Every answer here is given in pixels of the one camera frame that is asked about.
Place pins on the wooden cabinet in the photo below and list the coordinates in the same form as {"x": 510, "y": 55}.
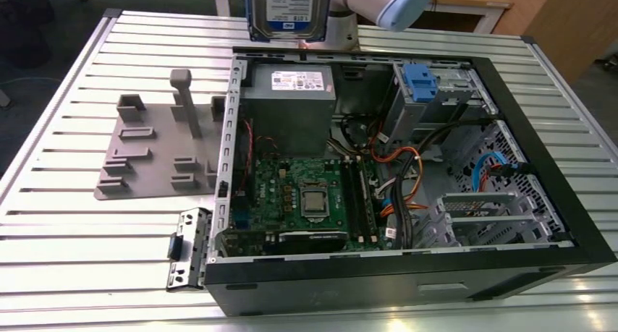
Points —
{"x": 570, "y": 28}

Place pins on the black graphics card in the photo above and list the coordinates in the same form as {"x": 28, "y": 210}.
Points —
{"x": 314, "y": 238}

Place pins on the CPU socket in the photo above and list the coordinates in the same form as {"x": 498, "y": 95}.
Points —
{"x": 316, "y": 218}

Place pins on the silver CPU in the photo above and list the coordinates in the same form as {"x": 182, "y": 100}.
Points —
{"x": 315, "y": 202}

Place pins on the black RAM slot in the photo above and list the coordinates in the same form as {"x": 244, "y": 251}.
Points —
{"x": 367, "y": 198}
{"x": 351, "y": 198}

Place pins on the green motherboard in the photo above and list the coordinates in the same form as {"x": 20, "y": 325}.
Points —
{"x": 270, "y": 173}

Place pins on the grey power supply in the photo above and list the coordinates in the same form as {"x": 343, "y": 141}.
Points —
{"x": 290, "y": 122}

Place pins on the metal optical drive cage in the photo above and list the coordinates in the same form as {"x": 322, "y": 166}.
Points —
{"x": 410, "y": 118}

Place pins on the black round fan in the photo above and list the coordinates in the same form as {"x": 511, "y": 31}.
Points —
{"x": 359, "y": 133}

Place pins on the blue plastic drive latch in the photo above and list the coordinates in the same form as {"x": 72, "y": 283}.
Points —
{"x": 418, "y": 82}

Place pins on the grey parts rack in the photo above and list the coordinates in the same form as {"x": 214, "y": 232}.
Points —
{"x": 154, "y": 173}

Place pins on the black open PC case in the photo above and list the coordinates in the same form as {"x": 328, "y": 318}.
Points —
{"x": 338, "y": 281}

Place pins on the hard disk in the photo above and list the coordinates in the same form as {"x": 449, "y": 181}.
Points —
{"x": 290, "y": 10}

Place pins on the metal disk bay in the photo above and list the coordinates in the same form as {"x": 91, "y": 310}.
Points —
{"x": 487, "y": 219}

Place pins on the metal case bracket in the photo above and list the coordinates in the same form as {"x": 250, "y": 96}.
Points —
{"x": 195, "y": 238}

